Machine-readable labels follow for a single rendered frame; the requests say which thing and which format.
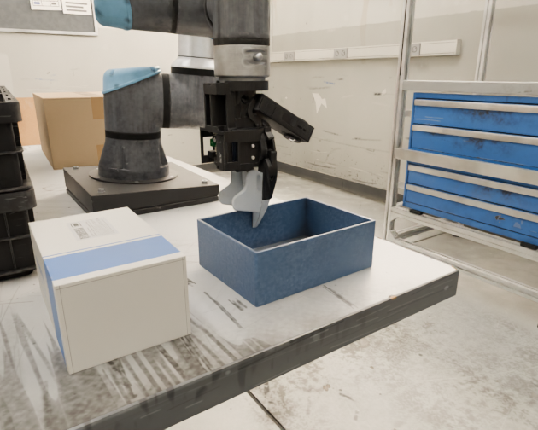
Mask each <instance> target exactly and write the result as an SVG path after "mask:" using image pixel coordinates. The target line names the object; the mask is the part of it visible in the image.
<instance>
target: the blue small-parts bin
mask: <svg viewBox="0 0 538 430"><path fill-rule="evenodd" d="M252 214H253V213H252V212H243V211H234V212H227V213H222V214H218V215H213V216H209V217H205V218H198V219H197V234H198V251H199V265H200V266H201V267H203V268H204V269H205V270H207V271H208V272H210V273H211V274H212V275H214V276H215V277H217V278H218V279H219V280H221V281H222V282H223V283H224V284H225V285H227V286H228V287H229V288H231V289H232V290H234V291H235V292H236V293H238V294H239V295H241V296H242V297H243V298H245V299H246V300H247V301H248V302H249V303H251V304H252V305H254V306H255V307H260V306H262V305H266V304H269V303H272V302H273V301H276V300H279V299H283V298H285V297H288V296H290V295H293V294H296V293H299V292H302V291H305V290H308V289H309V288H314V287H317V286H319V285H321V284H324V283H327V282H331V281H334V280H336V279H338V278H341V277H344V276H347V275H350V274H353V273H355V272H358V271H360V270H364V269H367V268H370V267H372V257H373V247H374V235H375V225H376V220H374V219H371V218H367V217H365V216H362V215H359V214H357V213H354V212H350V211H347V210H344V209H341V208H339V207H336V206H332V205H329V204H326V203H324V202H321V201H318V200H315V199H312V198H309V197H302V198H298V199H293V200H286V201H281V202H277V203H272V204H269V205H268V208H267V209H266V212H265V214H264V216H263V218H262V219H261V221H260V223H259V225H258V226H257V227H255V228H253V227H252Z"/></svg>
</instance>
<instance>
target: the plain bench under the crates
mask: <svg viewBox="0 0 538 430"><path fill-rule="evenodd" d="M22 147H23V149H24V152H22V153H23V159H24V161H25V163H26V168H27V170H28V173H29V175H30V178H31V180H32V185H33V187H34V191H35V196H36V202H37V206H36V207H34V208H33V214H34V219H35V222H37V221H42V220H47V219H53V218H63V217H68V216H74V215H80V214H85V211H84V210H83V209H82V208H81V207H80V206H79V205H78V204H77V203H76V202H75V201H74V200H73V198H72V197H71V196H70V195H69V194H68V193H67V191H66V189H67V187H66V184H65V178H64V173H63V170H54V169H53V168H52V166H51V164H50V163H49V161H48V160H47V158H46V156H45V155H44V152H43V151H42V148H41V144H40V145H29V146H22ZM234 211H236V210H234V209H233V207H232V206H229V205H223V204H221V203H220V202H219V200H218V201H213V202H208V203H203V204H198V205H194V206H184V207H180V208H174V209H169V210H165V211H159V212H151V213H145V214H141V215H138V216H139V217H140V218H141V219H142V220H143V221H144V222H146V223H147V224H148V225H149V226H151V227H152V228H153V229H154V230H156V231H157V232H158V233H159V234H160V235H162V236H163V237H164V238H165V239H167V240H168V241H169V242H170V243H171V244H173V245H174V246H175V247H176V248H177V249H178V250H179V251H180V252H181V253H183V254H184V255H185V256H186V266H187V280H188V293H189V307H190V332H191V334H188V335H186V336H183V337H180V338H177V339H175V340H170V341H168V342H165V343H162V344H159V345H157V346H152V347H150V348H147V349H144V350H141V351H139V352H134V353H132V354H129V355H127V356H124V357H120V358H117V359H115V360H112V361H109V362H106V363H102V364H99V365H97V366H94V367H91V368H88V369H84V370H81V371H79V372H76V373H73V374H69V373H68V371H67V366H66V364H65V361H64V358H63V356H62V353H61V348H60V346H59V343H58V340H57V338H56V333H55V330H54V328H53V325H52V323H51V320H50V316H49V313H48V311H47V308H46V305H45V303H44V298H43V295H42V293H41V290H40V286H39V281H38V273H37V270H33V273H31V274H29V275H26V276H18V277H14V278H10V279H6V280H1V281H0V430H165V429H167V428H169V427H172V426H174V425H176V424H178V423H180V422H181V421H185V420H187V419H189V418H191V417H192V416H194V415H198V414H200V413H202V412H203V411H205V410H209V409H211V408H213V407H214V406H216V405H219V404H222V403H224V402H225V401H227V400H230V399H232V398H234V397H236V396H238V395H241V394H243V393H245V392H247V391H249V390H251V389H254V388H256V387H258V386H260V385H262V384H265V383H267V382H268V381H271V380H273V379H276V378H278V377H279V376H281V375H284V374H287V373H289V372H290V371H292V370H294V369H298V368H300V367H301V366H303V365H305V364H307V363H311V362H312V361H314V360H316V359H318V358H320V357H323V356H325V355H327V354H329V353H331V352H334V351H336V350H338V349H340V348H342V347H344V346H347V345H349V344H351V343H353V342H355V341H357V340H360V339H362V338H364V337H366V336H368V335H370V334H373V333H375V332H377V331H379V330H381V329H383V328H386V327H388V326H390V325H392V324H394V323H397V322H399V321H401V320H403V319H405V318H407V317H409V316H412V315H414V314H416V313H418V312H420V311H423V310H425V309H427V308H429V307H431V306H432V305H436V304H438V303H440V302H442V301H443V300H446V299H449V298H451V297H453V296H454V295H456V291H457V286H458V279H459V270H457V269H455V268H454V267H453V266H452V265H450V264H446V263H443V262H442V261H439V260H437V259H433V258H431V257H428V256H426V255H423V254H421V253H417V252H415V251H413V250H410V249H408V248H405V247H402V246H400V245H397V244H394V243H393V242H390V241H386V240H384V239H382V238H379V237H377V236H374V247H373V257H372V267H370V268H367V269H364V270H360V271H358V272H355V273H353V274H350V275H347V276H344V277H341V278H338V279H336V280H334V281H331V282H327V283H324V284H321V285H319V286H317V287H314V288H309V289H308V290H305V291H302V292H299V293H296V294H293V295H290V296H288V297H285V298H283V299H279V300H276V301H273V302H272V303H269V304H266V305H262V306H260V307H255V306H254V305H252V304H251V303H249V302H248V301H247V300H246V299H245V298H243V297H242V296H241V295H239V294H238V293H236V292H235V291H234V290H232V289H231V288H229V287H228V286H227V285H225V284H224V283H223V282H222V281H221V280H219V279H218V278H217V277H215V276H214V275H212V274H211V273H210V272H208V271H207V270H205V269H204V268H203V267H201V266H200V265H199V251H198V234H197V219H198V218H205V217H209V216H213V215H218V214H222V213H227V212H234Z"/></svg>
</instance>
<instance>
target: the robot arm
mask: <svg viewBox="0 0 538 430"><path fill-rule="evenodd" d="M93 4H94V12H95V17H96V21H97V22H98V23H99V24H100V25H102V26H108V27H113V28H119V29H123V30H125V31H130V30H138V31H147V32H164V33H173V34H178V58H177V59H176V60H175V61H174V62H173V63H172V64H171V73H161V69H160V67H159V66H152V67H127V68H114V69H108V70H107V71H106V72H105V73H104V74H103V78H102V94H103V108H104V126H105V143H104V146H103V149H102V154H101V157H100V160H99V163H98V175H100V176H101V177H105V178H110V179H115V180H125V181H143V180H153V179H158V178H163V177H166V176H168V175H169V165H168V162H167V157H166V155H165V152H164V149H163V147H162V144H161V128H166V129H193V130H200V143H201V160H202V164H203V163H210V162H214V164H215V165H216V166H217V169H218V170H221V171H231V181H230V183H229V185H227V186H226V187H225V188H223V189H222V190H220V192H219V202H220V203H221V204H223V205H229V206H232V207H233V209H234V210H236V211H243V212H252V213H253V214H252V227H253V228H255V227H257V226H258V225H259V223H260V221H261V219H262V218H263V216H264V214H265V212H266V209H267V208H268V205H269V202H270V199H271V198H272V195H273V191H274V189H275V185H276V181H277V176H278V165H277V151H276V146H275V140H274V138H275V136H274V135H273V134H272V129H274V130H275V131H277V132H278V133H280V134H282V135H283V136H284V137H285V138H286V139H288V140H290V141H291V142H296V143H301V142H309V141H310V138H311V136H312V134H313V130H314V127H312V126H311V125H310V124H308V122H306V120H304V119H302V118H299V117H297V116H296V115H294V114H293V113H292V112H290V111H289V110H287V109H286V108H284V107H282V106H281V105H279V104H278V103H276V102H275V101H274V100H273V99H271V98H270V97H268V96H266V95H265V94H263V93H256V91H259V90H269V80H266V78H268V77H269V76H270V19H271V0H93ZM204 137H213V138H212V139H210V146H211V147H213V150H208V155H204V147H203V138H204ZM256 166H257V167H258V171H256V170H255V169H254V167H256Z"/></svg>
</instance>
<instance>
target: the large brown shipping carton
mask: <svg viewBox="0 0 538 430"><path fill-rule="evenodd" d="M32 95H33V100H34V106H35V111H36V116H37V122H38V132H39V137H40V142H41V148H42V151H43V152H44V155H45V156H46V158H47V160H48V161H49V163H50V164H51V166H52V168H53V169H54V170H63V167H74V166H78V167H80V166H98V163H99V160H100V157H101V154H102V149H103V146H104V143H105V126H104V108H103V94H102V92H101V91H95V92H50V93H32Z"/></svg>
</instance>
